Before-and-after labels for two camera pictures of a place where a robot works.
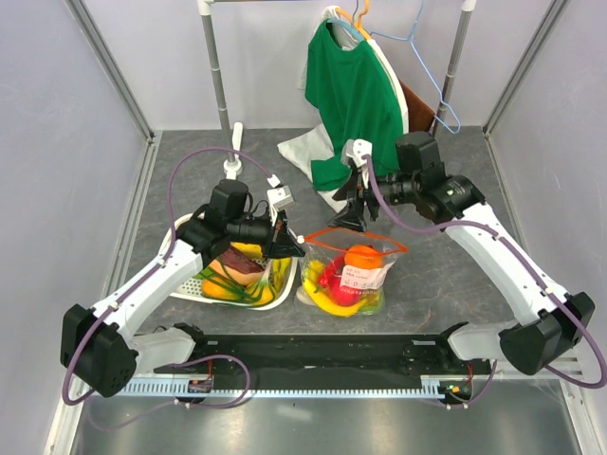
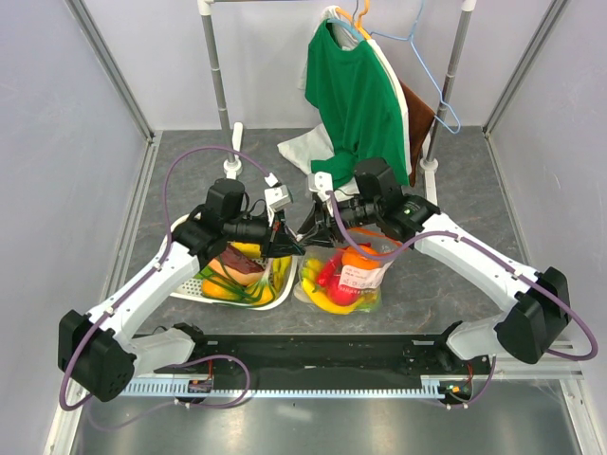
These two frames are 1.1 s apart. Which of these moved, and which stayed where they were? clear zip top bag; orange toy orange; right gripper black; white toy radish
Moved: right gripper black
Stayed: orange toy orange; clear zip top bag; white toy radish
